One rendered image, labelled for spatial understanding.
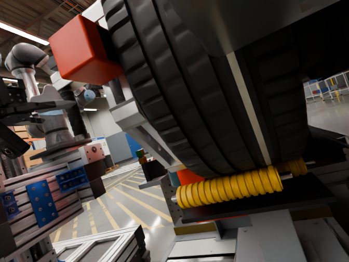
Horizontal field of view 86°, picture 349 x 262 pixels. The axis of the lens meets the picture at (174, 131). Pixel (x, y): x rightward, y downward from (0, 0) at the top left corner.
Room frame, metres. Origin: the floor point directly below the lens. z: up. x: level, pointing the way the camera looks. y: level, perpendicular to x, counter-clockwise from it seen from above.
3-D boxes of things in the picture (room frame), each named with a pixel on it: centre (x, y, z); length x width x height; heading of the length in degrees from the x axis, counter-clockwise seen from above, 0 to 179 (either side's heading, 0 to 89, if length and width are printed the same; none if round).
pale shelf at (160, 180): (1.37, 0.18, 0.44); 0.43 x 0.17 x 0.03; 158
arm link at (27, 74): (1.12, 0.74, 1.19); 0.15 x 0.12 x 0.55; 59
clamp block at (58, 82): (0.53, 0.23, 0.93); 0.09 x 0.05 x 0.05; 68
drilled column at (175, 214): (1.40, 0.16, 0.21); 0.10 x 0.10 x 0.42; 68
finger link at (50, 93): (0.44, 0.24, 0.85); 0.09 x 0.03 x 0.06; 126
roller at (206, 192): (0.46, -0.07, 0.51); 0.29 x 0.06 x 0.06; 68
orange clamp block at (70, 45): (0.32, 0.09, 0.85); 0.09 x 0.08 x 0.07; 158
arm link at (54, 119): (1.05, 0.63, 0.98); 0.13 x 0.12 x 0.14; 59
